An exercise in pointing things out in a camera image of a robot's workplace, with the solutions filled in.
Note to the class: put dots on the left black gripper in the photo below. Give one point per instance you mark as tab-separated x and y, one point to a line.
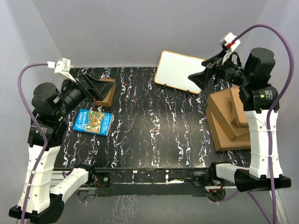
99	88

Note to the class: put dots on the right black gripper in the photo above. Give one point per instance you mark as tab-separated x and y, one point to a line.
202	79

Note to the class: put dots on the blue treehouse book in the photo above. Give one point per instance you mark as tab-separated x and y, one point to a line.
93	122

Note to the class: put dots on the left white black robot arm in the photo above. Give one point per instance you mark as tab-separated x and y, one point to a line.
40	202

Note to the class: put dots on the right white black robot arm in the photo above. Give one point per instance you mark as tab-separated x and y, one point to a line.
260	103

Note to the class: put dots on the closed brown cardboard box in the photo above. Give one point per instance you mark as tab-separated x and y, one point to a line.
238	116

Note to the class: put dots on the flat brown cardboard box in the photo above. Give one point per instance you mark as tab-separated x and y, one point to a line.
226	136

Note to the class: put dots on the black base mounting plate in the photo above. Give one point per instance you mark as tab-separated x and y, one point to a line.
154	181

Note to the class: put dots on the whiteboard with wooden frame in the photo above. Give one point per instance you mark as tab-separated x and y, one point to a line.
173	71

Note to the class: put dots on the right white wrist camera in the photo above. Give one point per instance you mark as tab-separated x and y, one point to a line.
229	45

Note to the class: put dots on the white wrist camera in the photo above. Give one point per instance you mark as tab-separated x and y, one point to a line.
62	68
229	45

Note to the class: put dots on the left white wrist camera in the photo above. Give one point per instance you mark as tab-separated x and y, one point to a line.
62	68

